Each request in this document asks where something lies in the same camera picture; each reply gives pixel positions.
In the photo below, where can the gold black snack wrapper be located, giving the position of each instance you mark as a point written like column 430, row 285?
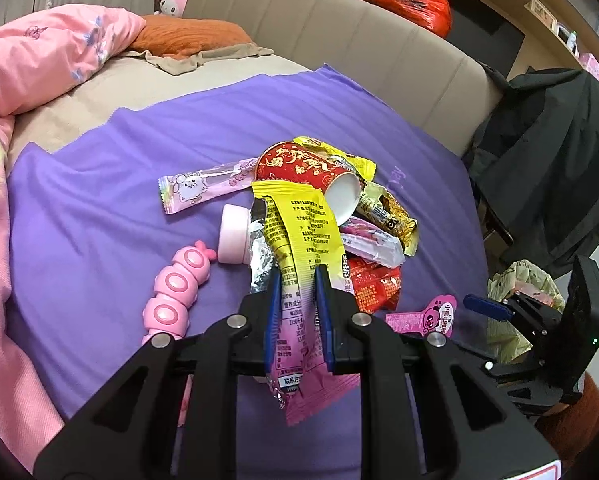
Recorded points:
column 394, row 220

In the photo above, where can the person's right forearm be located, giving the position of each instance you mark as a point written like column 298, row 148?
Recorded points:
column 579, row 425

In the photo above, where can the orange pillow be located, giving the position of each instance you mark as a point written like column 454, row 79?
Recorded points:
column 189, row 35

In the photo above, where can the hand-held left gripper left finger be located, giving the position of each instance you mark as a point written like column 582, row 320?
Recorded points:
column 273, row 320

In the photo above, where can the pink bunny print wrapper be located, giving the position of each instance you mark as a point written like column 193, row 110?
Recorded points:
column 194, row 187

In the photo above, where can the pink quilt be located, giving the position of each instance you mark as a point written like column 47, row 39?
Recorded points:
column 39, row 60

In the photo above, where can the pink white snack wrapper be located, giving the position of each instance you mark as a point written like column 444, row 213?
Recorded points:
column 374, row 247

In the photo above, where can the red snack wrapper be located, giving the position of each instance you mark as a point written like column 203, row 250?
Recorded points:
column 374, row 280

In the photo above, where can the black screen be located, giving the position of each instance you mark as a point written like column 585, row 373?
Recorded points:
column 484, row 30

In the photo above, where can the large red plastic bag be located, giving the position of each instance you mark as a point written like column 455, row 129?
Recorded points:
column 409, row 2

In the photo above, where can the purple bed sheet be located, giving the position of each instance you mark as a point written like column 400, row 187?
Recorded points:
column 129, row 160

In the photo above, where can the bin with pale plastic bag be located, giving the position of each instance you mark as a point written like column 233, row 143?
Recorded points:
column 529, row 280

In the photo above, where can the pink tissue box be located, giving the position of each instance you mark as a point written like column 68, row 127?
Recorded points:
column 592, row 62

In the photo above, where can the small pink tag wrapper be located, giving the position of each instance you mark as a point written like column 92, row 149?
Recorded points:
column 419, row 317

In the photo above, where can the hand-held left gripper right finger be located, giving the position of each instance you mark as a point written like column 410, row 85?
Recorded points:
column 324, row 320

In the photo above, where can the dark jacket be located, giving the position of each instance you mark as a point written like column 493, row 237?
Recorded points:
column 554, row 160

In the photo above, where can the pink caterpillar toy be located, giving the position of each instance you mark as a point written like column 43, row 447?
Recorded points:
column 172, row 285

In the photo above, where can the beige padded headboard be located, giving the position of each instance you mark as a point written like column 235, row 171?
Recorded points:
column 379, row 60

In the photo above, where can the wooden wall shelf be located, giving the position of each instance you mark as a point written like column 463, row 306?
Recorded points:
column 544, row 15

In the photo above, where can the yellow pink snack wrapper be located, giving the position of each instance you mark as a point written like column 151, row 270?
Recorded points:
column 299, row 225

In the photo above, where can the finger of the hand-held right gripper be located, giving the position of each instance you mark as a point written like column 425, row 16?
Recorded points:
column 484, row 306
column 489, row 364

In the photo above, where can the small pink white jar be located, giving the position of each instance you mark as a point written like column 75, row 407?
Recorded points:
column 232, row 232

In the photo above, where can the red paper cup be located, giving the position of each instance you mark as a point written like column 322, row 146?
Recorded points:
column 289, row 165

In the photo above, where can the pink plush toy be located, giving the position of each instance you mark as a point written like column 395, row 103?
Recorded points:
column 172, row 2

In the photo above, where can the beige crumpled cloth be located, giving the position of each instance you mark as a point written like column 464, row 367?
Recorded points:
column 179, row 62

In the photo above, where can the beige bed mattress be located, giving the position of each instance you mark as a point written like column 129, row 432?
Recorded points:
column 129, row 85

